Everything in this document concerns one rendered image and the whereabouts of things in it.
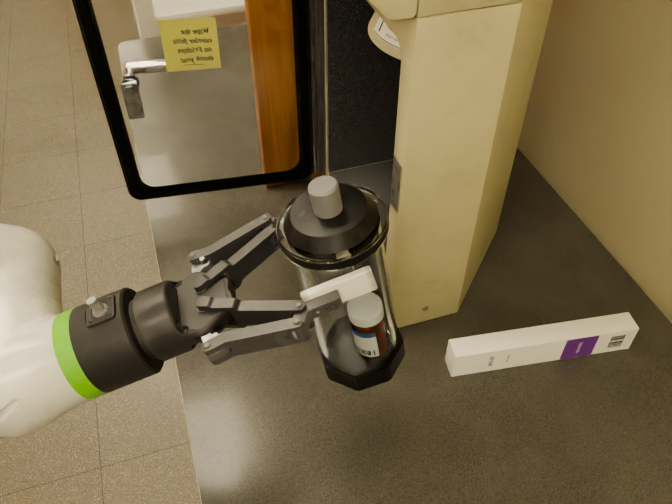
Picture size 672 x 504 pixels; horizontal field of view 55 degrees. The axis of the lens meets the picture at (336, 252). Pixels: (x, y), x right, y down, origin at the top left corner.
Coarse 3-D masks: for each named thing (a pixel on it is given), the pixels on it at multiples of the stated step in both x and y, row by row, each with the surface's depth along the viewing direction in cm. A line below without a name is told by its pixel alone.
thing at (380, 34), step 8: (376, 16) 76; (368, 24) 79; (376, 24) 75; (384, 24) 74; (368, 32) 77; (376, 32) 75; (384, 32) 74; (392, 32) 73; (376, 40) 75; (384, 40) 74; (392, 40) 73; (384, 48) 74; (392, 48) 73; (392, 56) 74; (400, 56) 73
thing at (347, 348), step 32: (384, 224) 60; (320, 256) 58; (352, 256) 58; (384, 256) 64; (384, 288) 65; (320, 320) 67; (352, 320) 65; (384, 320) 68; (352, 352) 69; (384, 352) 71
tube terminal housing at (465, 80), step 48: (432, 0) 59; (480, 0) 60; (528, 0) 64; (432, 48) 62; (480, 48) 64; (528, 48) 75; (432, 96) 66; (480, 96) 68; (528, 96) 89; (432, 144) 71; (480, 144) 73; (432, 192) 76; (480, 192) 79; (432, 240) 82; (480, 240) 92; (432, 288) 89
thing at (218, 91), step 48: (96, 0) 82; (144, 0) 83; (192, 0) 85; (240, 0) 86; (288, 0) 87; (144, 48) 88; (192, 48) 89; (240, 48) 91; (288, 48) 92; (144, 96) 93; (192, 96) 94; (240, 96) 96; (288, 96) 98; (144, 144) 98; (192, 144) 100; (240, 144) 102; (288, 144) 104
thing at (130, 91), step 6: (120, 84) 89; (126, 84) 89; (132, 84) 90; (126, 90) 90; (132, 90) 90; (138, 90) 91; (126, 96) 91; (132, 96) 90; (138, 96) 91; (126, 102) 91; (132, 102) 91; (138, 102) 92; (126, 108) 92; (132, 108) 92; (138, 108) 92; (132, 114) 93; (138, 114) 93; (144, 114) 94
